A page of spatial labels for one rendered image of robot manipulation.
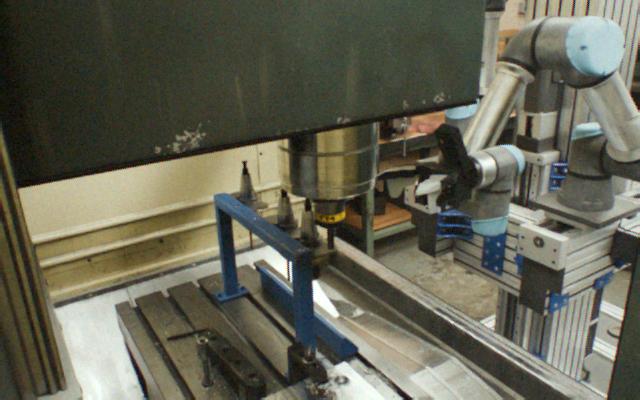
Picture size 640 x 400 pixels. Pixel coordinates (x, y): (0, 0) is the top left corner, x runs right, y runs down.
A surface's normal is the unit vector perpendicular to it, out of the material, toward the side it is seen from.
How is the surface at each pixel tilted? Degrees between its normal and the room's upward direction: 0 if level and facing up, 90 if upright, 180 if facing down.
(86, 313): 24
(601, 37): 86
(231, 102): 90
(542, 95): 90
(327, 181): 90
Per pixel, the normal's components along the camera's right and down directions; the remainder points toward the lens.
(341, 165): 0.26, 0.34
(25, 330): 0.54, 0.29
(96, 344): 0.19, -0.74
